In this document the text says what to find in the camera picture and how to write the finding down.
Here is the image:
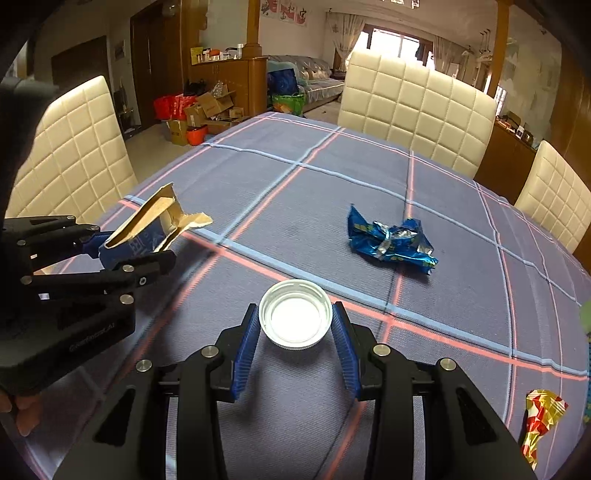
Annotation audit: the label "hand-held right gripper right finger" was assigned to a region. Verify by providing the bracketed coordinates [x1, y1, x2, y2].
[331, 301, 539, 480]

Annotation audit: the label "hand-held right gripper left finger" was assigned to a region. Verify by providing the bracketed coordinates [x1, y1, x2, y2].
[53, 302, 260, 480]

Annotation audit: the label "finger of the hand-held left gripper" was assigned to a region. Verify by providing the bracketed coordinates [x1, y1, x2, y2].
[0, 215, 112, 274]
[21, 249, 177, 308]

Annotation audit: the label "torn blue cardboard carton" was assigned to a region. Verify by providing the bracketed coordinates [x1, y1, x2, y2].
[98, 182, 214, 271]

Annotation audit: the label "white plastic jar lid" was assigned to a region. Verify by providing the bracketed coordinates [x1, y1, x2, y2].
[259, 280, 333, 349]

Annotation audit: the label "person's left hand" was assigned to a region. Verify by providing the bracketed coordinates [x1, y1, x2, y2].
[0, 388, 44, 437]

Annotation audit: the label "cream quilted dining chair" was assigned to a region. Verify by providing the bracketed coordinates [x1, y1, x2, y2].
[337, 48, 498, 180]
[514, 140, 591, 254]
[4, 75, 139, 222]

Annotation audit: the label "crumpled blue foil wrapper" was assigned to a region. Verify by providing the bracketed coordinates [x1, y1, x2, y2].
[347, 204, 439, 276]

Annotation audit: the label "red bag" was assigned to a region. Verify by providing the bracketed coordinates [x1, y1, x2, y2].
[154, 95, 185, 123]

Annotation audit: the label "blue plaid tablecloth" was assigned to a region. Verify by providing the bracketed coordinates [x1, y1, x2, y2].
[14, 111, 591, 480]

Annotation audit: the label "pile of cardboard boxes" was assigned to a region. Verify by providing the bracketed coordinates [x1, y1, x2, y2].
[166, 90, 247, 146]

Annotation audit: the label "dark wooden door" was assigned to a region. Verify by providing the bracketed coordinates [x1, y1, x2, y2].
[131, 0, 185, 130]
[51, 37, 109, 93]

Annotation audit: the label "red yellow foil wrapper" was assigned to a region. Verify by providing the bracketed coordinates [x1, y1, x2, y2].
[521, 389, 570, 469]

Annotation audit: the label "wooden divider cabinet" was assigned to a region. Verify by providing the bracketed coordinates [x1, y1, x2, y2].
[187, 55, 269, 134]

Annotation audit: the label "colourful green shopping bag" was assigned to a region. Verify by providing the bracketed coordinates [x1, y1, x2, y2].
[272, 92, 305, 116]

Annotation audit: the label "bottles and jars on cabinet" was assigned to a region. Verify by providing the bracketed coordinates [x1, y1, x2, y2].
[191, 44, 245, 63]

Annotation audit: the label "blue patterned bag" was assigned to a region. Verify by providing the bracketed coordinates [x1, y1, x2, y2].
[268, 69, 296, 95]

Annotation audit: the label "wooden sideboard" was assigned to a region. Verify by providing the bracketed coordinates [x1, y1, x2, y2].
[475, 113, 541, 204]

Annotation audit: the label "grey sofa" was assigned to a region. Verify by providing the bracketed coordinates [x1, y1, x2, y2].
[268, 54, 345, 112]

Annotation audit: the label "wooden pillar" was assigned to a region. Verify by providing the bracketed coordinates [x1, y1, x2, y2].
[246, 0, 263, 60]
[487, 0, 514, 97]

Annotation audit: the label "patterned curtain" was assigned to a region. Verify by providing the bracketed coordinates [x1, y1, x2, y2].
[325, 11, 365, 72]
[434, 37, 462, 75]

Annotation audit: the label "balcony window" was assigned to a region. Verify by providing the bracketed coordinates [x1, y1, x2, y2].
[365, 28, 435, 65]

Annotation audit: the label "red wall pictures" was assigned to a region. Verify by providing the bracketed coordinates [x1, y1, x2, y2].
[261, 0, 308, 26]

